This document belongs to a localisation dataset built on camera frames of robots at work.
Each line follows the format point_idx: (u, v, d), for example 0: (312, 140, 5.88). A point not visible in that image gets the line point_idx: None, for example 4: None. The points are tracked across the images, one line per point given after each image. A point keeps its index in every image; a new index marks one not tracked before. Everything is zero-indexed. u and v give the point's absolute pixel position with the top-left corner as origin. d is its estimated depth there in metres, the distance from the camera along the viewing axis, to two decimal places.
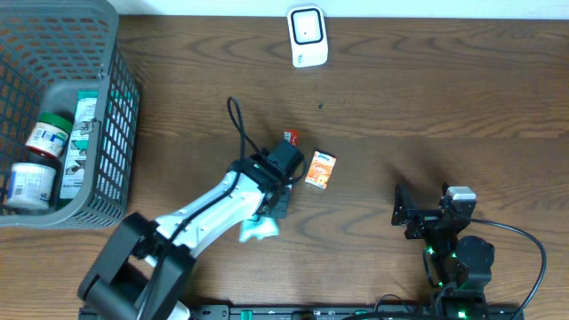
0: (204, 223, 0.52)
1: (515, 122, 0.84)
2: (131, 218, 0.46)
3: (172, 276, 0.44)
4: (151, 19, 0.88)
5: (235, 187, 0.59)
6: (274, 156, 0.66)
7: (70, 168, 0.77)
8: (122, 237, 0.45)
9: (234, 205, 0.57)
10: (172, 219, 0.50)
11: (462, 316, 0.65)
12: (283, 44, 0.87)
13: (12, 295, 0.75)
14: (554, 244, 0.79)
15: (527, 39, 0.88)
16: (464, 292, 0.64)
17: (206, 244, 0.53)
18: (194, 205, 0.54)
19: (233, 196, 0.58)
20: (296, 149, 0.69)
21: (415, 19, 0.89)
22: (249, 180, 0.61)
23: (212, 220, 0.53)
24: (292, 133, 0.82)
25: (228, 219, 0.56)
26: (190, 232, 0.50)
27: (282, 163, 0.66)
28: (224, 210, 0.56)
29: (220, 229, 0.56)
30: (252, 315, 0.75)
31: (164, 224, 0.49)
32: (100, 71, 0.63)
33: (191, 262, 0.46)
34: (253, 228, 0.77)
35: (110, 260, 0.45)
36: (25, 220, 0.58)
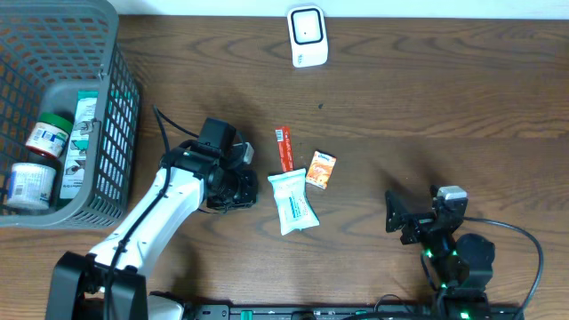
0: (146, 235, 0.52)
1: (515, 122, 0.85)
2: (65, 259, 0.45)
3: (125, 300, 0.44)
4: (150, 19, 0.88)
5: (168, 184, 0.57)
6: (204, 138, 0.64)
7: (70, 168, 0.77)
8: (62, 281, 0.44)
9: (173, 204, 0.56)
10: (108, 244, 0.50)
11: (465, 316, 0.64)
12: (283, 44, 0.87)
13: (12, 296, 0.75)
14: (553, 244, 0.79)
15: (526, 40, 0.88)
16: (465, 290, 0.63)
17: (155, 256, 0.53)
18: (130, 220, 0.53)
19: (169, 194, 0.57)
20: (225, 123, 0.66)
21: (415, 19, 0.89)
22: (183, 172, 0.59)
23: (152, 228, 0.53)
24: (284, 130, 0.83)
25: (172, 218, 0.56)
26: (132, 252, 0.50)
27: (214, 142, 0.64)
28: (162, 214, 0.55)
29: (169, 230, 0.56)
30: (252, 315, 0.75)
31: (101, 253, 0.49)
32: (100, 71, 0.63)
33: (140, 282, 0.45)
34: (294, 221, 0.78)
35: (61, 304, 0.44)
36: (25, 221, 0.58)
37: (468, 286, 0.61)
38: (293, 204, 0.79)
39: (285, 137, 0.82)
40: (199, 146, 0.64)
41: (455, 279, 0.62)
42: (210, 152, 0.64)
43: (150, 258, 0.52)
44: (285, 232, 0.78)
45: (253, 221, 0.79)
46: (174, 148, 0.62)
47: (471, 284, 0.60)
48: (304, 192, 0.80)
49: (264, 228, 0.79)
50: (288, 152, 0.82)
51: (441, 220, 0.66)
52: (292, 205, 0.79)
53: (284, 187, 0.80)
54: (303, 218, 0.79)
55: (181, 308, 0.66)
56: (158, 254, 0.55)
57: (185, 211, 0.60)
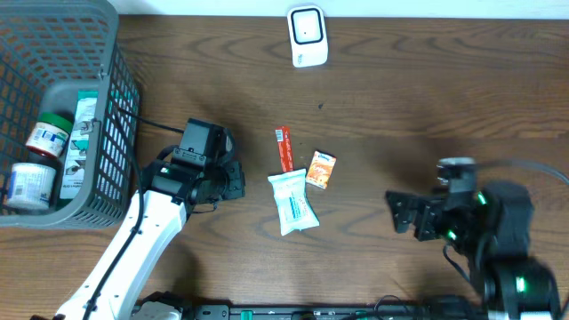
0: (116, 286, 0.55)
1: (515, 122, 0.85)
2: None
3: None
4: (150, 19, 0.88)
5: (143, 217, 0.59)
6: (187, 145, 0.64)
7: (70, 168, 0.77)
8: None
9: (146, 243, 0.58)
10: (79, 300, 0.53)
11: (522, 286, 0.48)
12: (284, 44, 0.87)
13: (12, 296, 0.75)
14: (553, 244, 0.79)
15: (526, 40, 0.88)
16: (508, 243, 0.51)
17: (134, 294, 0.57)
18: (102, 266, 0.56)
19: (143, 229, 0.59)
20: (209, 124, 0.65)
21: (415, 19, 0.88)
22: (159, 194, 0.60)
23: (123, 276, 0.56)
24: (284, 130, 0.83)
25: (148, 255, 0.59)
26: (101, 308, 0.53)
27: (197, 150, 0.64)
28: (132, 258, 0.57)
29: (148, 265, 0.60)
30: (252, 315, 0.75)
31: (71, 311, 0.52)
32: (100, 71, 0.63)
33: None
34: (294, 221, 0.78)
35: None
36: (25, 221, 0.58)
37: (508, 232, 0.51)
38: (293, 205, 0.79)
39: (285, 137, 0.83)
40: (180, 156, 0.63)
41: (492, 229, 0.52)
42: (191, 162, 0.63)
43: (127, 304, 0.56)
44: (284, 232, 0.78)
45: (253, 221, 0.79)
46: (153, 162, 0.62)
47: (510, 226, 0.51)
48: (304, 192, 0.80)
49: (264, 228, 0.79)
50: (289, 152, 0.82)
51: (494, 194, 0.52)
52: (292, 206, 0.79)
53: (284, 187, 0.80)
54: (303, 218, 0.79)
55: (176, 316, 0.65)
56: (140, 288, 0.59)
57: (165, 240, 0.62)
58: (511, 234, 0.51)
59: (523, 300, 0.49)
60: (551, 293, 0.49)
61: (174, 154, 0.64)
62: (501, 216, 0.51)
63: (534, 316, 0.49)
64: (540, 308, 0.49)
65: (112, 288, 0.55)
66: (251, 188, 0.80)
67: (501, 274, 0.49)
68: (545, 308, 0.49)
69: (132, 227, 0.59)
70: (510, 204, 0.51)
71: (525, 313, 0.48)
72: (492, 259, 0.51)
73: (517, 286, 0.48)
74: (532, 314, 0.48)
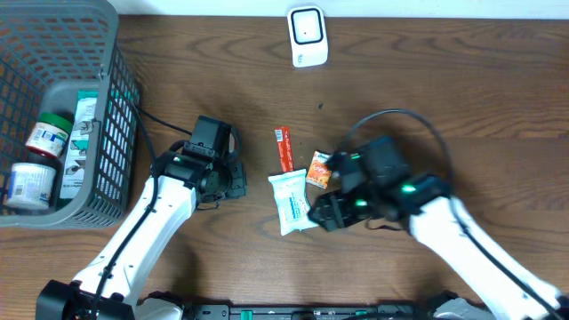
0: (131, 257, 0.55)
1: (515, 122, 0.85)
2: (47, 289, 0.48)
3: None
4: (150, 19, 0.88)
5: (156, 197, 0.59)
6: (196, 139, 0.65)
7: (70, 168, 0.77)
8: (45, 311, 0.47)
9: (159, 221, 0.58)
10: (94, 269, 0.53)
11: (412, 189, 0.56)
12: (284, 45, 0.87)
13: (12, 296, 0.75)
14: (553, 244, 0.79)
15: (526, 40, 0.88)
16: (389, 171, 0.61)
17: (144, 274, 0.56)
18: (117, 241, 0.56)
19: (157, 208, 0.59)
20: (218, 122, 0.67)
21: (415, 19, 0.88)
22: (172, 180, 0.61)
23: (137, 249, 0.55)
24: (283, 130, 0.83)
25: (161, 234, 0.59)
26: (116, 276, 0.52)
27: (207, 143, 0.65)
28: (147, 234, 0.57)
29: (160, 244, 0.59)
30: (252, 315, 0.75)
31: (86, 279, 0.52)
32: (100, 71, 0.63)
33: (122, 309, 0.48)
34: (294, 221, 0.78)
35: None
36: (25, 220, 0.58)
37: (382, 163, 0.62)
38: (293, 204, 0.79)
39: (284, 137, 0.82)
40: (191, 148, 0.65)
41: (372, 169, 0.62)
42: (203, 153, 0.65)
43: (138, 280, 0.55)
44: (284, 232, 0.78)
45: (253, 221, 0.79)
46: (164, 152, 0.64)
47: (381, 156, 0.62)
48: (304, 191, 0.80)
49: (264, 228, 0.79)
50: (288, 152, 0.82)
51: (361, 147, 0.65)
52: (292, 205, 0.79)
53: (284, 187, 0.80)
54: (303, 218, 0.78)
55: (178, 313, 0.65)
56: (149, 269, 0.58)
57: (175, 223, 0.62)
58: (385, 164, 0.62)
59: (419, 199, 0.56)
60: (437, 184, 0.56)
61: (184, 147, 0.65)
62: (368, 155, 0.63)
63: (435, 204, 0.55)
64: (436, 196, 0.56)
65: (125, 260, 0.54)
66: (251, 188, 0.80)
67: (393, 193, 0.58)
68: (439, 195, 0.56)
69: (146, 204, 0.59)
70: (369, 143, 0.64)
71: (425, 206, 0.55)
72: (384, 190, 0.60)
73: (405, 190, 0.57)
74: (430, 204, 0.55)
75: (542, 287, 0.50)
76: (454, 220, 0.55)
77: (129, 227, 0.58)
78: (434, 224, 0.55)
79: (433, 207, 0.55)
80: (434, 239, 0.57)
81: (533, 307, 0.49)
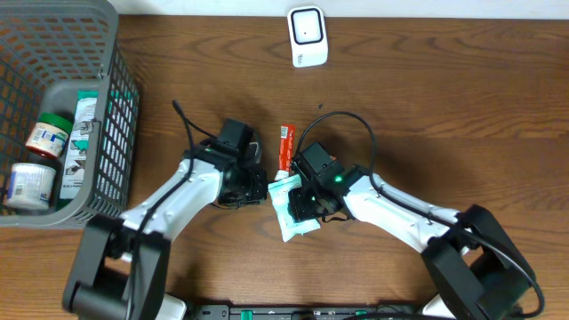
0: (170, 211, 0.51)
1: (515, 122, 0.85)
2: (92, 220, 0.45)
3: (153, 260, 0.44)
4: (150, 19, 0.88)
5: (192, 172, 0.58)
6: (222, 137, 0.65)
7: (70, 168, 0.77)
8: (90, 242, 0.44)
9: (194, 190, 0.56)
10: (135, 211, 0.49)
11: (340, 180, 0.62)
12: (284, 44, 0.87)
13: (12, 296, 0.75)
14: (554, 244, 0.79)
15: (527, 39, 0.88)
16: (324, 170, 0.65)
17: (175, 234, 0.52)
18: (155, 196, 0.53)
19: (192, 180, 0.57)
20: (244, 124, 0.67)
21: (415, 19, 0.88)
22: (204, 164, 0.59)
23: (174, 206, 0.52)
24: (288, 128, 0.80)
25: (193, 200, 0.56)
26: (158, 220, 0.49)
27: (233, 142, 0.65)
28: (183, 197, 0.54)
29: (188, 215, 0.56)
30: (252, 315, 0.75)
31: (128, 218, 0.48)
32: (100, 71, 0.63)
33: (165, 245, 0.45)
34: (295, 227, 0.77)
35: (87, 264, 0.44)
36: (25, 221, 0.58)
37: (316, 164, 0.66)
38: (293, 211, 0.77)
39: (290, 135, 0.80)
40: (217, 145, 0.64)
41: (311, 172, 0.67)
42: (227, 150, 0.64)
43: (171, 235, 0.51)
44: (286, 237, 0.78)
45: (253, 221, 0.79)
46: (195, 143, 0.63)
47: (315, 158, 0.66)
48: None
49: (264, 228, 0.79)
50: (289, 149, 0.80)
51: (296, 156, 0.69)
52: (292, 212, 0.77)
53: (280, 194, 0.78)
54: (304, 222, 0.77)
55: (184, 306, 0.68)
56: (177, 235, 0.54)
57: (201, 203, 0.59)
58: (321, 164, 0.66)
59: (346, 185, 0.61)
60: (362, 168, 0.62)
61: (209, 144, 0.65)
62: (305, 160, 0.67)
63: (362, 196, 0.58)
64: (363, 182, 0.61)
65: (164, 211, 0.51)
66: None
67: (330, 186, 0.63)
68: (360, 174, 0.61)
69: (181, 176, 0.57)
70: (303, 150, 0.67)
71: (351, 186, 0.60)
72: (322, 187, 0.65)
73: (336, 181, 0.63)
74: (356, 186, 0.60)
75: (441, 209, 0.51)
76: (372, 187, 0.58)
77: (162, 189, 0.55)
78: (366, 211, 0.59)
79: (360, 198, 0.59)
80: (363, 211, 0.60)
81: (438, 228, 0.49)
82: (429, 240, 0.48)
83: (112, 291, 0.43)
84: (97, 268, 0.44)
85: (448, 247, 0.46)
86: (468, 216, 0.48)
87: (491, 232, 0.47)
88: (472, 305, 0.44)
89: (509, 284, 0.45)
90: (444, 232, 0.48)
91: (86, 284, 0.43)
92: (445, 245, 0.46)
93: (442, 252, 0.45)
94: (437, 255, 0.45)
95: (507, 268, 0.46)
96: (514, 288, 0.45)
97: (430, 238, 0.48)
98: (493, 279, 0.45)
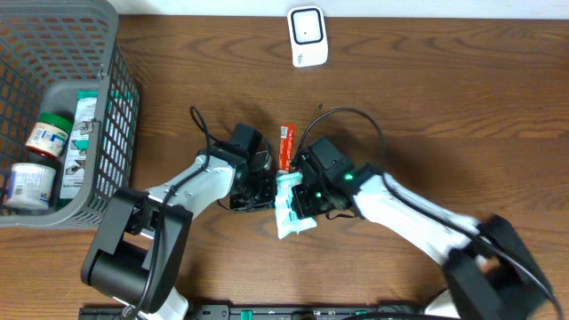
0: (190, 191, 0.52)
1: (515, 122, 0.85)
2: (117, 192, 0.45)
3: (173, 234, 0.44)
4: (150, 19, 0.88)
5: (209, 164, 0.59)
6: (234, 140, 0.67)
7: (70, 168, 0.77)
8: (114, 212, 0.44)
9: (211, 179, 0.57)
10: (160, 187, 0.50)
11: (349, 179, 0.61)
12: (284, 44, 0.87)
13: (12, 296, 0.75)
14: (554, 244, 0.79)
15: (527, 40, 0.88)
16: (334, 165, 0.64)
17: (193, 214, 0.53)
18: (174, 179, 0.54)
19: (209, 170, 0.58)
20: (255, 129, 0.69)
21: (415, 19, 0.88)
22: (218, 161, 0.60)
23: (195, 189, 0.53)
24: (288, 128, 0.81)
25: (210, 188, 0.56)
26: (180, 198, 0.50)
27: (244, 145, 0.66)
28: (202, 183, 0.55)
29: (204, 203, 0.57)
30: (252, 315, 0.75)
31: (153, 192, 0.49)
32: (100, 71, 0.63)
33: (188, 218, 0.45)
34: (293, 224, 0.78)
35: (109, 234, 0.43)
36: (25, 220, 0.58)
37: (326, 160, 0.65)
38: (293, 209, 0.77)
39: (289, 135, 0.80)
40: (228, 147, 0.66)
41: (320, 167, 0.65)
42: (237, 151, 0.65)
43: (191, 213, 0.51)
44: (282, 235, 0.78)
45: (253, 221, 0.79)
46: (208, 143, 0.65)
47: (325, 155, 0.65)
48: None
49: (264, 228, 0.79)
50: (289, 149, 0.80)
51: (306, 150, 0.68)
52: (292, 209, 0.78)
53: (284, 189, 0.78)
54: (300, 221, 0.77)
55: (185, 304, 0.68)
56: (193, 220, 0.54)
57: (216, 194, 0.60)
58: (330, 160, 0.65)
59: (355, 184, 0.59)
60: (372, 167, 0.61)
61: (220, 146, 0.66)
62: (314, 156, 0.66)
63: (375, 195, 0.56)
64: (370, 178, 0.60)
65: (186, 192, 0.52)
66: None
67: (339, 184, 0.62)
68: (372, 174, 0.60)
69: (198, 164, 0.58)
70: (312, 145, 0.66)
71: (361, 186, 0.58)
72: (332, 183, 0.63)
73: (346, 179, 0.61)
74: (366, 185, 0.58)
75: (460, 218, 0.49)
76: (384, 188, 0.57)
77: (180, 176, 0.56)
78: (381, 211, 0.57)
79: (372, 197, 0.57)
80: (374, 211, 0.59)
81: (456, 237, 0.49)
82: (448, 251, 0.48)
83: (131, 262, 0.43)
84: (119, 238, 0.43)
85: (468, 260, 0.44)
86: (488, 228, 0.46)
87: (510, 244, 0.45)
88: (489, 318, 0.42)
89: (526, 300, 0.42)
90: (463, 243, 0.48)
91: (108, 252, 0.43)
92: (462, 257, 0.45)
93: (459, 262, 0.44)
94: (456, 266, 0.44)
95: (524, 281, 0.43)
96: (530, 302, 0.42)
97: (450, 249, 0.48)
98: (510, 292, 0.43)
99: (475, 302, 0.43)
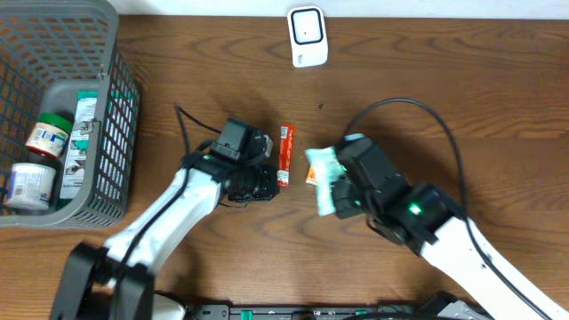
0: (159, 233, 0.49)
1: (515, 122, 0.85)
2: (76, 250, 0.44)
3: (133, 297, 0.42)
4: (151, 19, 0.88)
5: (187, 185, 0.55)
6: (224, 140, 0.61)
7: (70, 168, 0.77)
8: (73, 273, 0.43)
9: (188, 205, 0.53)
10: (124, 238, 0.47)
11: (416, 211, 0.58)
12: (284, 44, 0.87)
13: (12, 296, 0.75)
14: (554, 244, 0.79)
15: (527, 40, 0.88)
16: (386, 186, 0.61)
17: (167, 253, 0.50)
18: (145, 215, 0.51)
19: (187, 194, 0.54)
20: (247, 124, 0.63)
21: (415, 19, 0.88)
22: (200, 175, 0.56)
23: (168, 227, 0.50)
24: (288, 128, 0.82)
25: (186, 217, 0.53)
26: (146, 247, 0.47)
27: (234, 146, 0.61)
28: (176, 216, 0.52)
29: (184, 229, 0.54)
30: (252, 315, 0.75)
31: (115, 245, 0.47)
32: (100, 71, 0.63)
33: (148, 279, 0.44)
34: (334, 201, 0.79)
35: (69, 297, 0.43)
36: (25, 220, 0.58)
37: (378, 177, 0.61)
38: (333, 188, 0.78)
39: (289, 135, 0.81)
40: (218, 148, 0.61)
41: (369, 184, 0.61)
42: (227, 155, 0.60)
43: (163, 257, 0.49)
44: (327, 211, 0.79)
45: (253, 221, 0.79)
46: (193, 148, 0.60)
47: (374, 170, 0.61)
48: (335, 169, 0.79)
49: (264, 228, 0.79)
50: (289, 149, 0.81)
51: (348, 159, 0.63)
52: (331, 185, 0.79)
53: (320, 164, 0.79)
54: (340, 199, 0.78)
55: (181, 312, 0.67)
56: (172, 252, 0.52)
57: (198, 215, 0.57)
58: (381, 177, 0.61)
59: (423, 221, 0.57)
60: (443, 198, 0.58)
61: (212, 147, 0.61)
62: (362, 168, 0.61)
63: (445, 230, 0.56)
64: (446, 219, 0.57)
65: (155, 235, 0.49)
66: None
67: (393, 212, 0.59)
68: (449, 214, 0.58)
69: (176, 189, 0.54)
70: (358, 155, 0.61)
71: (436, 231, 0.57)
72: (388, 211, 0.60)
73: (412, 212, 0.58)
74: (443, 229, 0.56)
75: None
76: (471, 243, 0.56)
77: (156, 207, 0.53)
78: (445, 252, 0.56)
79: (444, 233, 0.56)
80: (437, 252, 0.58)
81: None
82: None
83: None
84: (80, 300, 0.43)
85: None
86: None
87: None
88: None
89: None
90: None
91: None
92: None
93: None
94: None
95: None
96: None
97: None
98: None
99: None
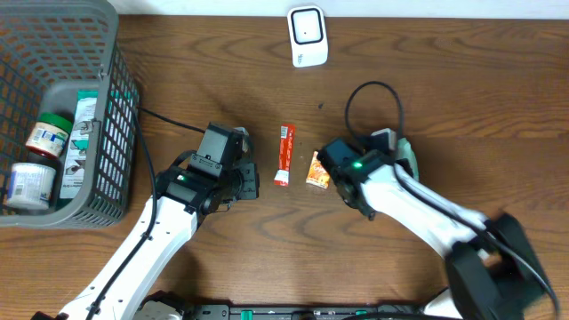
0: (120, 292, 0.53)
1: (515, 123, 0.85)
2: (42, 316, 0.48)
3: None
4: (151, 19, 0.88)
5: (156, 221, 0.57)
6: (203, 152, 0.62)
7: (70, 168, 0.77)
8: None
9: (153, 252, 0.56)
10: (84, 302, 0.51)
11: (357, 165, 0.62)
12: (284, 44, 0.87)
13: (12, 296, 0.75)
14: (554, 244, 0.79)
15: (527, 40, 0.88)
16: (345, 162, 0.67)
17: (136, 305, 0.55)
18: (108, 270, 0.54)
19: (154, 235, 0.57)
20: (228, 132, 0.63)
21: (415, 19, 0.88)
22: (172, 201, 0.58)
23: (128, 284, 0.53)
24: (288, 128, 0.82)
25: (152, 263, 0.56)
26: (104, 312, 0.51)
27: (214, 159, 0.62)
28: (140, 268, 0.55)
29: (152, 276, 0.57)
30: (252, 315, 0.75)
31: (73, 312, 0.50)
32: (100, 71, 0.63)
33: None
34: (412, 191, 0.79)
35: None
36: (25, 220, 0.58)
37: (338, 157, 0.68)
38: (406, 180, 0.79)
39: (289, 135, 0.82)
40: (198, 162, 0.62)
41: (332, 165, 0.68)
42: (206, 169, 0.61)
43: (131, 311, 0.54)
44: None
45: (253, 221, 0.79)
46: (172, 167, 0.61)
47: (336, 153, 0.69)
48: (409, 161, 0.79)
49: (264, 228, 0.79)
50: (289, 149, 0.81)
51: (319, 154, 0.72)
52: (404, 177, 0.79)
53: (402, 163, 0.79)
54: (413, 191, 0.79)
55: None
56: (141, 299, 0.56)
57: (174, 248, 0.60)
58: (340, 156, 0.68)
59: (364, 172, 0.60)
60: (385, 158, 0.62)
61: (191, 160, 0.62)
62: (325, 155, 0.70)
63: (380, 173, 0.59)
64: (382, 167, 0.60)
65: (115, 297, 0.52)
66: None
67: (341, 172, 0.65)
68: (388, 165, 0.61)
69: (142, 231, 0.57)
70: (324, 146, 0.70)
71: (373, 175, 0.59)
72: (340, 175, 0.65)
73: (355, 167, 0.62)
74: (376, 173, 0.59)
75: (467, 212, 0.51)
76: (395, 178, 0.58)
77: (120, 257, 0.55)
78: (382, 198, 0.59)
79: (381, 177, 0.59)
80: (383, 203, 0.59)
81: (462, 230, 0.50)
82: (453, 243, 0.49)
83: None
84: None
85: (471, 250, 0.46)
86: (496, 224, 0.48)
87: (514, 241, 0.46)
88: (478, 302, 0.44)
89: (519, 290, 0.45)
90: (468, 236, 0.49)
91: None
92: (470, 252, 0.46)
93: (465, 257, 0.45)
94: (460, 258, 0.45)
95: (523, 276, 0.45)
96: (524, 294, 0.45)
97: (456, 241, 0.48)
98: (507, 284, 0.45)
99: (474, 289, 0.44)
